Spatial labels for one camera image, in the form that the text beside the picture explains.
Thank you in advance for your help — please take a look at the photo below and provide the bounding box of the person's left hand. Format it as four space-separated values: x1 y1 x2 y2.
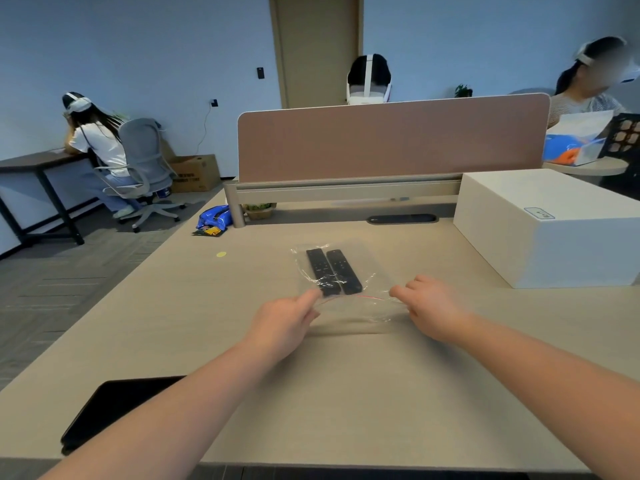
245 287 322 365

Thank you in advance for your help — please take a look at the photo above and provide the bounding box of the person's right hand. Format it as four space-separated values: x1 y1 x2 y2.
389 274 473 344

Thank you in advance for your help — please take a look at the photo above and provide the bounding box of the clear plastic bag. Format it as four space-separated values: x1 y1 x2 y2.
289 239 409 335

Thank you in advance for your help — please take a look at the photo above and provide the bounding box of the black remote control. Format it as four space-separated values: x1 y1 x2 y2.
325 249 364 296
305 248 343 298

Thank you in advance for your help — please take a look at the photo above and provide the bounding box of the person's right forearm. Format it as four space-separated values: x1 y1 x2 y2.
449 314 640 480

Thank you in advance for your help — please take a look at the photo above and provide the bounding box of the person's left forearm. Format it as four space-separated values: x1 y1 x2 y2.
42 342 281 480

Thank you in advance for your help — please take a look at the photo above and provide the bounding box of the small plant in basket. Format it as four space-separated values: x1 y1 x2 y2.
243 202 277 221

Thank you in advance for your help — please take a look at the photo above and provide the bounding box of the blue snack packet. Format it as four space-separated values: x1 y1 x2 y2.
192 205 233 238

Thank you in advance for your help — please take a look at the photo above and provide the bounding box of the large white box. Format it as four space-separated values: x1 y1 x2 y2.
453 168 640 289

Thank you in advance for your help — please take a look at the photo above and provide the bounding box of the pink desk divider panel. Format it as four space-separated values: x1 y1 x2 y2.
237 93 551 184

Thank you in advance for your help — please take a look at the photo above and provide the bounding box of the brown cardboard box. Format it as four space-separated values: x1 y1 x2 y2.
167 154 221 193

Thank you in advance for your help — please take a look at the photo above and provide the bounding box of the black tablet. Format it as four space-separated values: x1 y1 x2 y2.
60 375 186 453

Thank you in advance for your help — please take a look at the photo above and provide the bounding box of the blue and orange package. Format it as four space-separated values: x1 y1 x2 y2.
542 109 615 167

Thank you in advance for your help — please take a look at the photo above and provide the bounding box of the white headset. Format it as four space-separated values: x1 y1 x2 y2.
575 38 640 85
346 54 393 105
63 93 93 115

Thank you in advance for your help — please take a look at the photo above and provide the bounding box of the round beige table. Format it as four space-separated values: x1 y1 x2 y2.
542 155 630 177

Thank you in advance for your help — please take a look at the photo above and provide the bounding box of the grey office chair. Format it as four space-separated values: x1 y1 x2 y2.
95 118 187 233

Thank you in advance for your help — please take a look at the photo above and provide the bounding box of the black perforated panel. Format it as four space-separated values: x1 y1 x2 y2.
597 113 640 201

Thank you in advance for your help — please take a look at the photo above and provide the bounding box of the beige wooden door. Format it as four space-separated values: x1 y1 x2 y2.
268 0 365 109

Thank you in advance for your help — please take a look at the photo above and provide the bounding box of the dark desk with black legs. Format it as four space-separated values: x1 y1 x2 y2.
0 148 93 255

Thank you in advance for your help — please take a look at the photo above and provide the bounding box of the black oval cable grommet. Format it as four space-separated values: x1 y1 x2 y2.
366 213 439 226

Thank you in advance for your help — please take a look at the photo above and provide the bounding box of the beige divider base rail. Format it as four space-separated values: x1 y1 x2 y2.
223 173 462 229

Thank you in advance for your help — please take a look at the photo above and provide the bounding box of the black wall plug with cable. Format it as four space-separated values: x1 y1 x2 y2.
195 98 219 155

